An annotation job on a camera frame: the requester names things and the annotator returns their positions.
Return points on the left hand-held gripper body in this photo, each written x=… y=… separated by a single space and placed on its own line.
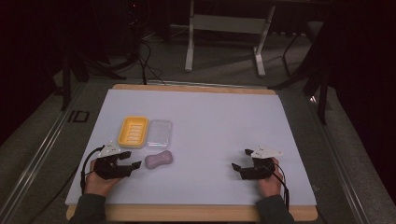
x=109 y=169

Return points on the white table mat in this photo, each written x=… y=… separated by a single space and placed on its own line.
x=211 y=130

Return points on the clear plastic lid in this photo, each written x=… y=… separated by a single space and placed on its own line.
x=159 y=133

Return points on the person's right hand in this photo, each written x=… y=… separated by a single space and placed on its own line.
x=270 y=186

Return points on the black tripod stand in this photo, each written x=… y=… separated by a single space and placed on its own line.
x=322 y=93

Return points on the yellow soap dish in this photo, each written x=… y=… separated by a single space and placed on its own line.
x=133 y=132

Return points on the metal floor rail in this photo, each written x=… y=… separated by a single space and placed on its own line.
x=37 y=155
x=339 y=161

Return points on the white work mat board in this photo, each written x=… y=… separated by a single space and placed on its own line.
x=193 y=213

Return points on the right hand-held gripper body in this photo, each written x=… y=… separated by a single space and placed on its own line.
x=258 y=169

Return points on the purple soap bar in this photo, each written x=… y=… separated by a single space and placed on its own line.
x=158 y=159

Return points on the person's left hand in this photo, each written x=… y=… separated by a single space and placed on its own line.
x=100 y=183

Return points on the white desk frame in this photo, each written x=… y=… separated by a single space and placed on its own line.
x=229 y=23

